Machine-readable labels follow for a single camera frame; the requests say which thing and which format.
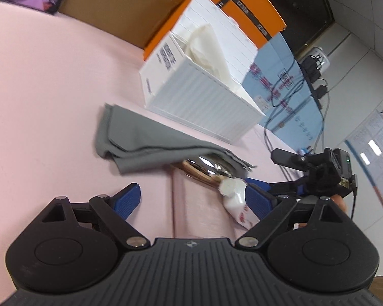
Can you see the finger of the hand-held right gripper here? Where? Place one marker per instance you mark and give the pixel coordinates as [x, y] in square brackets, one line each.
[258, 184]

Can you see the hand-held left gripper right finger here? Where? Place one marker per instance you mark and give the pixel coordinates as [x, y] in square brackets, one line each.
[258, 204]

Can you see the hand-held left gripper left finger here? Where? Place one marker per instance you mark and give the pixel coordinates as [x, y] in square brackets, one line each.
[127, 201]

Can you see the white tube bottle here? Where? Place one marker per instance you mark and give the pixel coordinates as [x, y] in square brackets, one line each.
[235, 199]

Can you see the pink desktop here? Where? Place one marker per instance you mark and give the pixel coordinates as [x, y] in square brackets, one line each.
[41, 102]

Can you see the person's right hand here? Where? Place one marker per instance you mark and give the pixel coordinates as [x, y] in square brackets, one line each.
[341, 204]

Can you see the shiny round metal bowl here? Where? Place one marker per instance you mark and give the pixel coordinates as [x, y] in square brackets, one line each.
[210, 169]

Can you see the grey cloth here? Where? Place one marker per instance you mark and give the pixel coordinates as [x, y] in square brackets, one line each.
[146, 143]

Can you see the black plug adapter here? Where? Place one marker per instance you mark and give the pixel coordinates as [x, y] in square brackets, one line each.
[311, 68]
[321, 91]

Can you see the light blue printed board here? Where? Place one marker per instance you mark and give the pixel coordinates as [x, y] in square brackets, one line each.
[281, 89]

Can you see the white corrugated plastic box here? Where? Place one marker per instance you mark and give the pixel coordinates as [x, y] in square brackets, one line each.
[191, 102]

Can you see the white power strip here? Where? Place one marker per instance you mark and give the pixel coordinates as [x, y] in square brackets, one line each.
[319, 58]

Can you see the crumpled white tissue paper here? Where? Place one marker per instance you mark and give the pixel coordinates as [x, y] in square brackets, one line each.
[207, 54]

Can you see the orange box with black ribbon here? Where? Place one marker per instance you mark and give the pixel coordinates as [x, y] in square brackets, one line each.
[242, 9]

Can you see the brown cardboard box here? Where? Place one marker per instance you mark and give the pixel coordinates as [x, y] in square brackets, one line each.
[121, 3]

